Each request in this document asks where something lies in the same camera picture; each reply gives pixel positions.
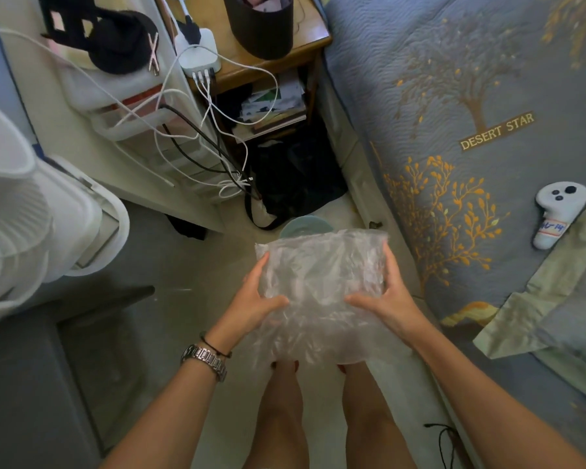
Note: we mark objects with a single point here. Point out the person's right hand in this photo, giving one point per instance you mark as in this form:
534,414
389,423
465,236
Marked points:
395,307

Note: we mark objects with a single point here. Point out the person's left hand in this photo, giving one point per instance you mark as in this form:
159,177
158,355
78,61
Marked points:
244,315

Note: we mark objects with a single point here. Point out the person's left thumb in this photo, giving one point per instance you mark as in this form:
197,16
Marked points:
273,303

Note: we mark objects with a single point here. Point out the person's right thumb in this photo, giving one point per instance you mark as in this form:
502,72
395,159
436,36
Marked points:
366,300

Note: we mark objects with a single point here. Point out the clear plastic bag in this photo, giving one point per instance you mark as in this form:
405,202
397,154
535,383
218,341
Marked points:
322,288

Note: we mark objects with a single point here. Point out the person's right forearm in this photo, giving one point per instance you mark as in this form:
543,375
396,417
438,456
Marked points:
488,410

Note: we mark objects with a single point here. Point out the person's left forearm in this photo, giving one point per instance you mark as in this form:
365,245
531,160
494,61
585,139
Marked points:
168,417

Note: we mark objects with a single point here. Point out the thin black wrist band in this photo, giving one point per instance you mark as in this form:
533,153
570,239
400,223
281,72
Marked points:
215,345

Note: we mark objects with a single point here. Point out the silver metal wristwatch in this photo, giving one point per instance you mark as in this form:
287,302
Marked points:
206,359

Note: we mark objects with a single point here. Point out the small black cloth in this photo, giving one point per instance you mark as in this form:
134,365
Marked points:
188,228

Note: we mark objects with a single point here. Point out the person's left leg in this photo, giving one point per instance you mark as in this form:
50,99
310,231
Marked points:
279,420

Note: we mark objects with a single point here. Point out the person's leg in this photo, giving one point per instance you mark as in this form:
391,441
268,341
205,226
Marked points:
371,420
279,420

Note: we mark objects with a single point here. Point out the person's right leg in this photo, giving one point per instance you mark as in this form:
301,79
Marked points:
371,420

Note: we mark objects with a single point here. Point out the black fabric bag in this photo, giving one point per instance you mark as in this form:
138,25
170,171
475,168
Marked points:
298,175

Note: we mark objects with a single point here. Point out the pale green pillow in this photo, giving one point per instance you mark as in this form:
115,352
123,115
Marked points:
561,297

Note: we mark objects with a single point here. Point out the stack of papers and books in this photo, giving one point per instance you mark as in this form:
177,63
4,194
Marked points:
273,107

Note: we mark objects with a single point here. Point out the white handheld controller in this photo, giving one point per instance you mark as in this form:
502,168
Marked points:
556,209

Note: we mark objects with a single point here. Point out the white plastic drawer unit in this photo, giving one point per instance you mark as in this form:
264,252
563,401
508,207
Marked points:
141,126

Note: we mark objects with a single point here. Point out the grey quilt with tree print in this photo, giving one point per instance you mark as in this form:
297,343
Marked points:
449,92

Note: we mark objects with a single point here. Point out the dark grey storage box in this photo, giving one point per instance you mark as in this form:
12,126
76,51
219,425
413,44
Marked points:
44,385

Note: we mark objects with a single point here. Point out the white electric fan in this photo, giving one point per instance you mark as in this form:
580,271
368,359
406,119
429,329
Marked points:
29,224

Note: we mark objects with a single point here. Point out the white multi-port charger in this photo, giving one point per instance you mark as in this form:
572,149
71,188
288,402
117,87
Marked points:
200,51

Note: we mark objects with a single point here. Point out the black cylindrical container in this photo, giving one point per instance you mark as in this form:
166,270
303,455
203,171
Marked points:
259,29

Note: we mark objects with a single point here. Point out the black power plug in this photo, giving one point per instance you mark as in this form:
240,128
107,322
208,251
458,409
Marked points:
190,29

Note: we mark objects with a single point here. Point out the wooden nightstand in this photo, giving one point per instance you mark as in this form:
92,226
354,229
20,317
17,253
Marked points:
215,19

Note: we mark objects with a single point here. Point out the black headphones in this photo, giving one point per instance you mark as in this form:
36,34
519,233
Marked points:
112,38

